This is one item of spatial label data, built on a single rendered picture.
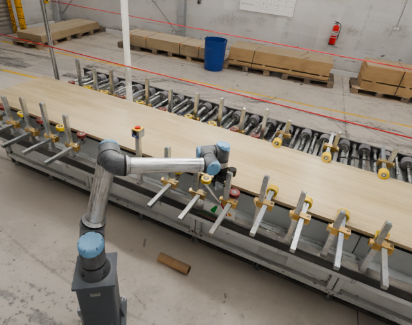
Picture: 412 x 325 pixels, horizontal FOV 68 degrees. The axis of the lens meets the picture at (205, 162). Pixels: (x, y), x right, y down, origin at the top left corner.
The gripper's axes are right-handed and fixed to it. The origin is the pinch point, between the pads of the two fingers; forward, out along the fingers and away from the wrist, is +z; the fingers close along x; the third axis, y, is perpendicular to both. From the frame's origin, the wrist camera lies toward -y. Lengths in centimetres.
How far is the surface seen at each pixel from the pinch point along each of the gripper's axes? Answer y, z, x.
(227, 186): 7.3, -0.7, 6.0
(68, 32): -655, 77, 496
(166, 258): -35, 92, -6
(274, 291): 60, 99, 16
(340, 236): 86, 3, 1
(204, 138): -43, 9, 74
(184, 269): -15, 93, -7
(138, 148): -68, -6, 6
